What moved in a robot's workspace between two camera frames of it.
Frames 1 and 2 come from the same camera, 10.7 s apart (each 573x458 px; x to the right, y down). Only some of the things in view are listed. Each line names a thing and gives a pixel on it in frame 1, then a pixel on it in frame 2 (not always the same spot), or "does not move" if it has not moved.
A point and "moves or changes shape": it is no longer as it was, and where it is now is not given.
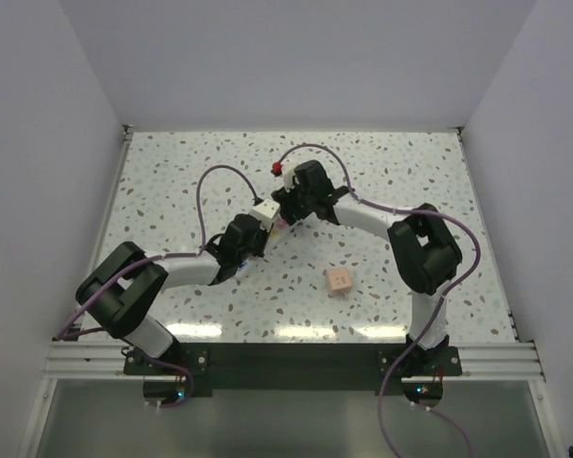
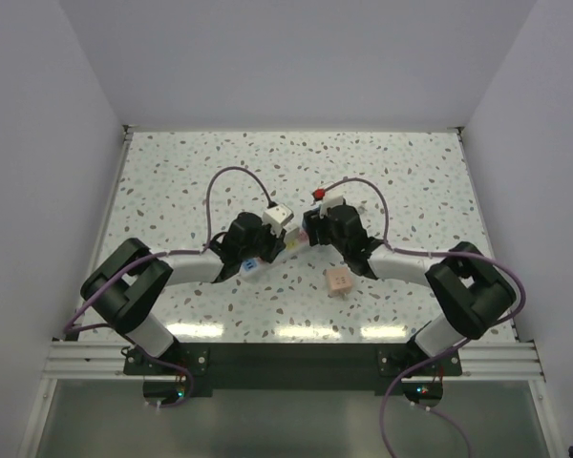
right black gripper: x=286 y=199 -> x=314 y=223
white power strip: x=265 y=212 moves or changes shape
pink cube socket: x=340 y=282 does not move
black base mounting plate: x=293 y=369 does not move
